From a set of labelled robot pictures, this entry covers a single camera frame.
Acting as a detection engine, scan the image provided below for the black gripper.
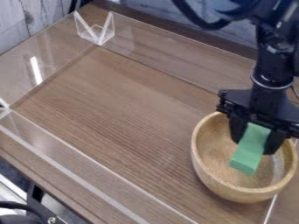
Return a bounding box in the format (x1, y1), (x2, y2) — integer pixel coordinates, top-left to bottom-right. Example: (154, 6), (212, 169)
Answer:
(217, 85), (299, 155)

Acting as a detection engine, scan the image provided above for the green rectangular block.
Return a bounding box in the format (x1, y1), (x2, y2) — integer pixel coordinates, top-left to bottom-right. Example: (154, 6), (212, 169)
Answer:
(228, 122), (270, 176)

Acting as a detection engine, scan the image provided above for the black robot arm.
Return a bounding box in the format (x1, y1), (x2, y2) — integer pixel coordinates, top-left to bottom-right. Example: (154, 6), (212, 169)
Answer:
(172, 0), (299, 155)

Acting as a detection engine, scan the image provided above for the wooden bowl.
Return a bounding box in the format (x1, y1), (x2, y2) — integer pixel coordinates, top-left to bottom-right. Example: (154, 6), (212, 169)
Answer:
(190, 112), (297, 203)

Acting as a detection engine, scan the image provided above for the clear acrylic corner bracket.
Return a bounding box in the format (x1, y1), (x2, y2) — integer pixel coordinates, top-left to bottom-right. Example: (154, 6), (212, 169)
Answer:
(73, 11), (114, 46)

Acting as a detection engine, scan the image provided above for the black metal table frame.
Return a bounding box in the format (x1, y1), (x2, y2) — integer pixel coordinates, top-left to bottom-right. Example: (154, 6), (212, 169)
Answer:
(26, 184), (79, 224)

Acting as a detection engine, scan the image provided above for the black cable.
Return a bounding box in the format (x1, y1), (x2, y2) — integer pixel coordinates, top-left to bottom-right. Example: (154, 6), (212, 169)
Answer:
(0, 200), (29, 224)

